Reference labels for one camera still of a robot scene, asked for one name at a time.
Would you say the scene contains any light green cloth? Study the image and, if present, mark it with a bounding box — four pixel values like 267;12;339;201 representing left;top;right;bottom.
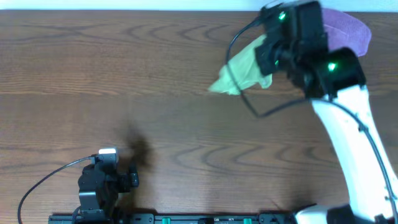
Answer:
208;35;272;95

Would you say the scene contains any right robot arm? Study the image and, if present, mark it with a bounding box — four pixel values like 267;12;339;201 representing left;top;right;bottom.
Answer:
255;40;397;223

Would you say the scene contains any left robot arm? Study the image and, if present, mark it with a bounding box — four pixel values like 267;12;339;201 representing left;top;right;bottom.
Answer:
72;161;139;224

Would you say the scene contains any purple cloth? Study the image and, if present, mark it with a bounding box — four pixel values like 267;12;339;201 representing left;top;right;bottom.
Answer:
322;8;372;57

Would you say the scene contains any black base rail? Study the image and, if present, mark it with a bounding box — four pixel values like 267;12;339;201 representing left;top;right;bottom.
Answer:
48;213;297;224

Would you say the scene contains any black right camera cable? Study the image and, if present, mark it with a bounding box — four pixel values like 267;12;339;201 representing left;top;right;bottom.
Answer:
224;17;398;224

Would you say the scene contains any black camera cable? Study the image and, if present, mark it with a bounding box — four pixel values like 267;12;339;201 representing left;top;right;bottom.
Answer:
17;156;96;224
224;17;398;224

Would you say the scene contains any black left camera cable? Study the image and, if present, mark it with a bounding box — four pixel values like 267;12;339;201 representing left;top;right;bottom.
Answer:
17;156;96;224

